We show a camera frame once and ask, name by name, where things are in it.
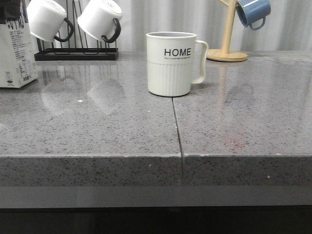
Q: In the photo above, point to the cream HOME mug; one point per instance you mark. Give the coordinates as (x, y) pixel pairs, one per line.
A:
(170, 59)

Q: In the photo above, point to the white blue milk carton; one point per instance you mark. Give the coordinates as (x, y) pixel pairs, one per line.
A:
(17, 62)

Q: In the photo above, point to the wooden mug tree stand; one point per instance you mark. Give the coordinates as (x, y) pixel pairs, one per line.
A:
(224, 54)

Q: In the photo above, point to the right white hanging mug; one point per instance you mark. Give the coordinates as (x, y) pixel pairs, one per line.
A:
(101, 20)

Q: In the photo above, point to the white hanging mug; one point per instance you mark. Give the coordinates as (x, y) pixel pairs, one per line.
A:
(45, 18)
(101, 20)

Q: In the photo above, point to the blue hanging mug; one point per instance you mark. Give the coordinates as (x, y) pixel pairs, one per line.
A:
(252, 13)

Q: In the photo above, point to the left white hanging mug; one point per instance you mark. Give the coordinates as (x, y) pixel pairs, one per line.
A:
(45, 18)

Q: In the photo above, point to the black wire mug rack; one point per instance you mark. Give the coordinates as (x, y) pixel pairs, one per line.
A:
(80, 45)

